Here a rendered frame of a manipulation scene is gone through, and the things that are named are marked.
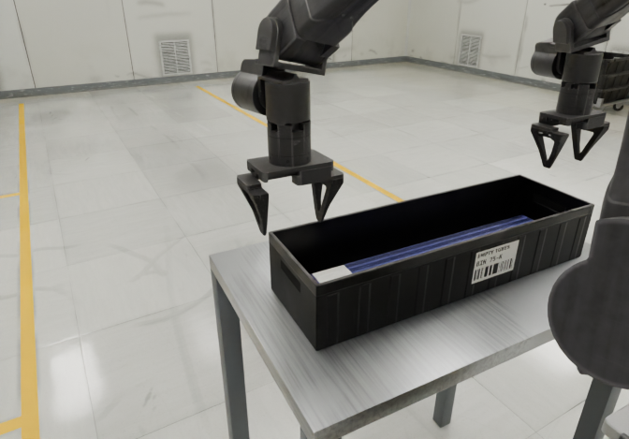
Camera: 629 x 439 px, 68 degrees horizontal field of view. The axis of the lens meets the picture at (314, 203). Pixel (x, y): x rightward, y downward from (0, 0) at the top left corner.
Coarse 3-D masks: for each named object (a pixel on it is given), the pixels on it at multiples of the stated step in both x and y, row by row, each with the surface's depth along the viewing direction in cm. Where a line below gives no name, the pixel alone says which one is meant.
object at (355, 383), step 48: (240, 288) 81; (528, 288) 81; (240, 336) 97; (288, 336) 70; (384, 336) 70; (432, 336) 70; (480, 336) 70; (528, 336) 70; (240, 384) 102; (288, 384) 62; (336, 384) 62; (384, 384) 62; (432, 384) 63; (240, 432) 108; (336, 432) 57; (576, 432) 102
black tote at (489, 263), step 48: (480, 192) 95; (528, 192) 98; (288, 240) 78; (336, 240) 83; (384, 240) 88; (480, 240) 74; (528, 240) 80; (576, 240) 87; (288, 288) 72; (336, 288) 64; (384, 288) 68; (432, 288) 74; (480, 288) 79; (336, 336) 68
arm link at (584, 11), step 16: (576, 0) 76; (592, 0) 73; (608, 0) 71; (624, 0) 69; (560, 16) 79; (576, 16) 76; (592, 16) 73; (608, 16) 72; (576, 32) 77; (592, 32) 78
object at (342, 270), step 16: (496, 224) 93; (512, 224) 93; (432, 240) 87; (448, 240) 87; (464, 240) 87; (384, 256) 82; (400, 256) 82; (320, 272) 77; (336, 272) 77; (352, 272) 77
